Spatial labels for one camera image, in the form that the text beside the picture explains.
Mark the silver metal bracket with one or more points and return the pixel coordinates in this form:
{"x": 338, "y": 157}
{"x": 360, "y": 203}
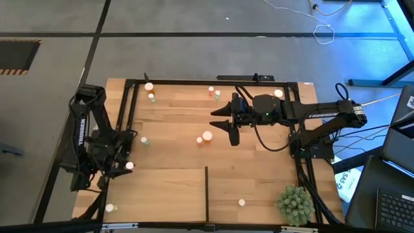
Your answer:
{"x": 299, "y": 229}
{"x": 119, "y": 225}

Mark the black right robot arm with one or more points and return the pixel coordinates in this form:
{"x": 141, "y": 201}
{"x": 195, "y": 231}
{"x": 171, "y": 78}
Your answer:
{"x": 317, "y": 111}

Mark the black aluminium table frame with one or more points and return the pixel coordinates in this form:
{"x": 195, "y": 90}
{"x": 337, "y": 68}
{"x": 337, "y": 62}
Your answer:
{"x": 210, "y": 82}

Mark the black stand crossbar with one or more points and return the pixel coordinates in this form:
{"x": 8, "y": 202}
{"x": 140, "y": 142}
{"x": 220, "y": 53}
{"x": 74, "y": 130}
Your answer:
{"x": 48, "y": 226}

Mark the small bottle center orange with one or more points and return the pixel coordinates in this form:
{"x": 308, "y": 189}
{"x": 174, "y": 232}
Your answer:
{"x": 217, "y": 93}

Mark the blue-black desk frame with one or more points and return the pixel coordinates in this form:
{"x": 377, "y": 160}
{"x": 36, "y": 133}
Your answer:
{"x": 365, "y": 82}

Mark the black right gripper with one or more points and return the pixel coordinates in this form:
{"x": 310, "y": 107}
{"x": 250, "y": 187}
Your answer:
{"x": 242, "y": 115}

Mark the black desk leg bar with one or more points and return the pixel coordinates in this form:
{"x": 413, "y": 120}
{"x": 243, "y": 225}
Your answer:
{"x": 355, "y": 160}

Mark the black table-level camera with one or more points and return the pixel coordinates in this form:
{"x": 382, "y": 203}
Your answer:
{"x": 209, "y": 228}

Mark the black laptop with keyboard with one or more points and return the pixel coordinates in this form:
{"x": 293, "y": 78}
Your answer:
{"x": 396, "y": 210}

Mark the black floor hatch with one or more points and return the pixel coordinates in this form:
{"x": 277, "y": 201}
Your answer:
{"x": 17, "y": 55}

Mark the black shelf divider panel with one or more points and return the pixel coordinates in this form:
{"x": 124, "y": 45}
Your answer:
{"x": 206, "y": 194}

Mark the small green medicine bottle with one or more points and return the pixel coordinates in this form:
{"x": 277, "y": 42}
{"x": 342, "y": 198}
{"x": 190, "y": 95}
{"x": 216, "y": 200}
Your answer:
{"x": 144, "y": 139}
{"x": 151, "y": 96}

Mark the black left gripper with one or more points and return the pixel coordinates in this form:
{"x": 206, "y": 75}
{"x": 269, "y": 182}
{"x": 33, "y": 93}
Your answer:
{"x": 103, "y": 163}

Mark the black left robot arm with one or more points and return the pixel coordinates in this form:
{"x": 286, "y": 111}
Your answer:
{"x": 79, "y": 129}

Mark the small yellow medicine bottle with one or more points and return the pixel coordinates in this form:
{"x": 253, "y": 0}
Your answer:
{"x": 109, "y": 207}

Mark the artificial green plant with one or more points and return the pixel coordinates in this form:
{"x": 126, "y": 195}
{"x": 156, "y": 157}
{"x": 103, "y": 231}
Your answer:
{"x": 296, "y": 205}

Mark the small white-capped medicine bottle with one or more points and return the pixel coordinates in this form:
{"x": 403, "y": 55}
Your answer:
{"x": 241, "y": 202}

